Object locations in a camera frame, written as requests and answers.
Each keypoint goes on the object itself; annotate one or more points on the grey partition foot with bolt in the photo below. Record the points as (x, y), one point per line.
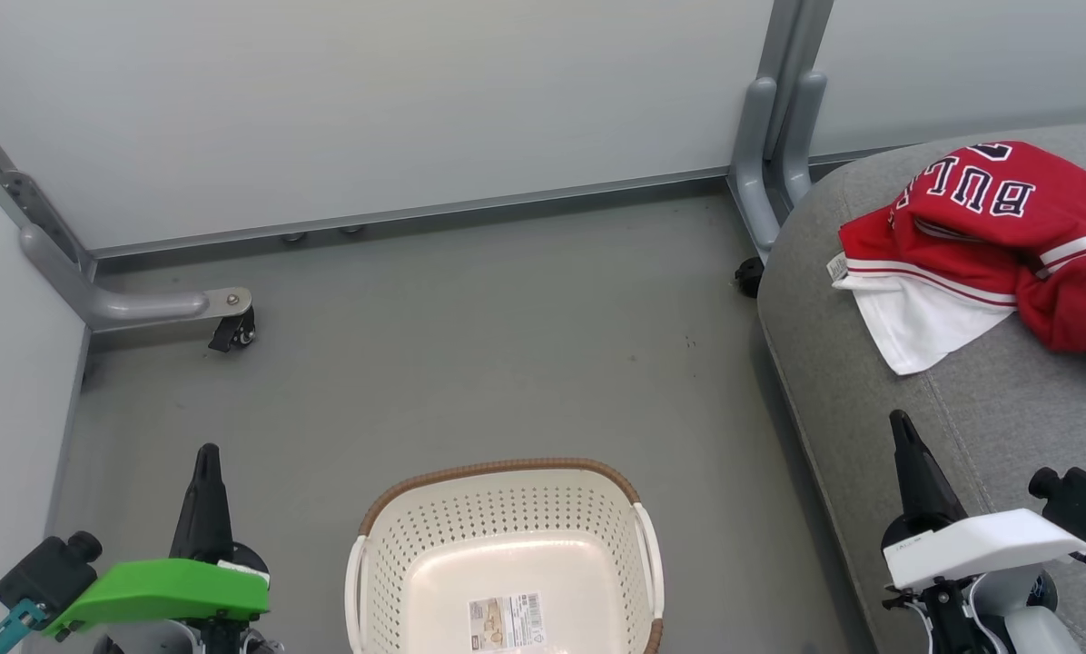
(134, 304)

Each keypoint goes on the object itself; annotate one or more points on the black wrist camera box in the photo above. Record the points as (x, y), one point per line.
(44, 572)
(1083, 504)

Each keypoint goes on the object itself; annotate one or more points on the grey fabric sofa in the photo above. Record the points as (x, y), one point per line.
(961, 436)

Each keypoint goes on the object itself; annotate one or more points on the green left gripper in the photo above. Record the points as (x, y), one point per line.
(162, 590)

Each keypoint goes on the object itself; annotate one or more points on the round black caster wheel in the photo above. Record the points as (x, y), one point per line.
(750, 277)

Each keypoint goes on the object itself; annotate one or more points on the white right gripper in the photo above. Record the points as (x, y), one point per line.
(988, 545)

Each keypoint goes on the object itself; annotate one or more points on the grey partition bottom rail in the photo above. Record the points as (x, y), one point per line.
(416, 218)

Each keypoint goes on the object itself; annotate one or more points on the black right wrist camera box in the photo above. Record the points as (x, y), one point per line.
(1083, 504)

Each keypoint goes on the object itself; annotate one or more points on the black caster wheel with bracket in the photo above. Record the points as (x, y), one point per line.
(234, 331)

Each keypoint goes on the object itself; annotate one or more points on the red basketball jersey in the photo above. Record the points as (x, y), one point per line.
(1006, 245)

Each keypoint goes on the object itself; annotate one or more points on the grey partition post foot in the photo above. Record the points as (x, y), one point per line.
(779, 136)

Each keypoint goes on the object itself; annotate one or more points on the cream perforated plastic laundry basket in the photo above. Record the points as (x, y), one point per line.
(507, 554)

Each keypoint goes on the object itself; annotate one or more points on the paper label sticker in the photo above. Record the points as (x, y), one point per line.
(507, 622)

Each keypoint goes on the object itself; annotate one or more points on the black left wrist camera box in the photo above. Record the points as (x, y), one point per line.
(44, 572)

